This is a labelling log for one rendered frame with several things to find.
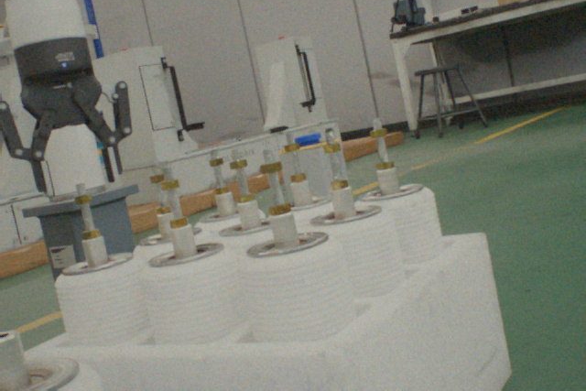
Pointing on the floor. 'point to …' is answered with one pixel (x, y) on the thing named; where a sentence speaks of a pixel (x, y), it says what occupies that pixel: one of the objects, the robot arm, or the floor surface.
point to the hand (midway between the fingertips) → (80, 177)
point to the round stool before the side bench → (450, 95)
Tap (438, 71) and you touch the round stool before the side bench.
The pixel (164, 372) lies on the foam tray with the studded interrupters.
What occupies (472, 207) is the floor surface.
